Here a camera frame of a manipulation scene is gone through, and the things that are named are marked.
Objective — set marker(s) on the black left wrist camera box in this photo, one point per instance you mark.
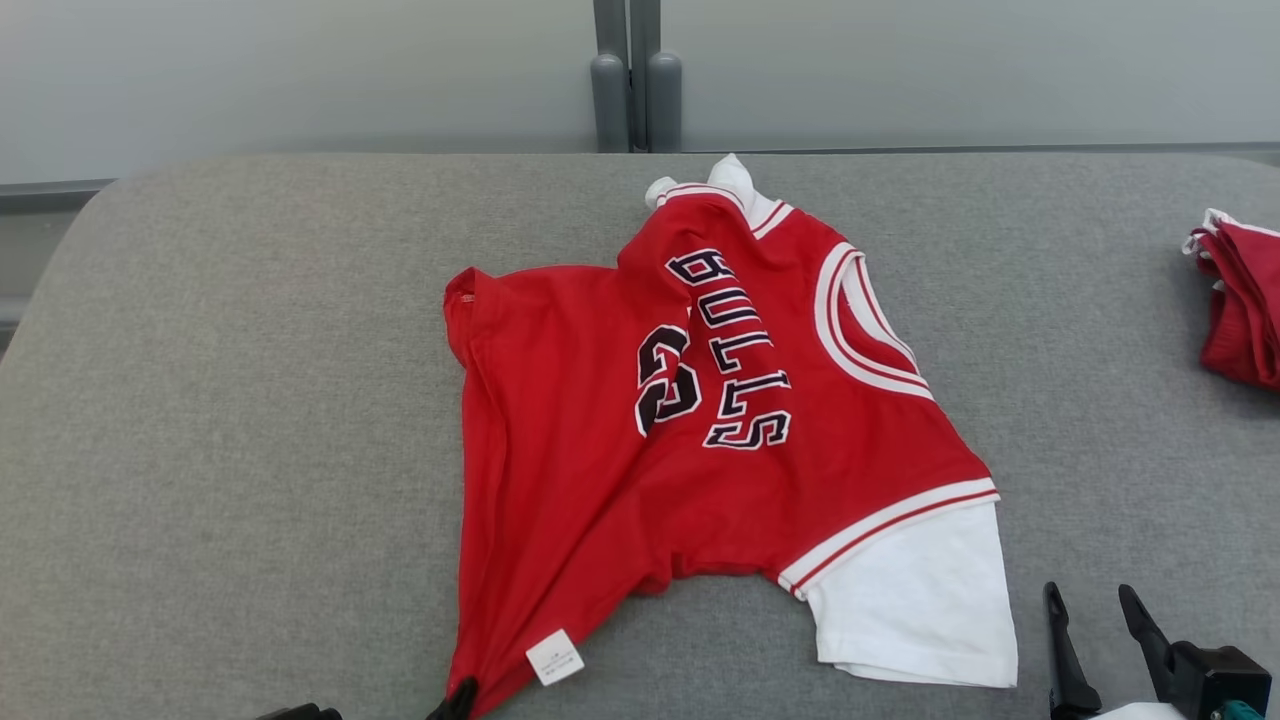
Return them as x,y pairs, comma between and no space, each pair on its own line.
300,714

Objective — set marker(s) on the red shorts with white trim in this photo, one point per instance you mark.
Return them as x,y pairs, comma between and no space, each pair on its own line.
1245,310

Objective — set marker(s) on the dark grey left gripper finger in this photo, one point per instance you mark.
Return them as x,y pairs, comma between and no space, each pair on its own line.
455,705

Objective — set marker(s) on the red Bulls basketball jersey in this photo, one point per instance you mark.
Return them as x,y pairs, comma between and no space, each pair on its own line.
560,400

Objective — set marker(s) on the grey partition post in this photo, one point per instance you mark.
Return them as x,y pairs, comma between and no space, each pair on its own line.
662,100
608,100

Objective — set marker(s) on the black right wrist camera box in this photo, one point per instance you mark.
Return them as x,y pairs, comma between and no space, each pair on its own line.
1215,675

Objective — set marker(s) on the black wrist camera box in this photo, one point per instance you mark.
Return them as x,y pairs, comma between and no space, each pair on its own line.
1215,675
300,714

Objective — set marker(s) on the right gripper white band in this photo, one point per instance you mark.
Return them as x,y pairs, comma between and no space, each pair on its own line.
1140,714

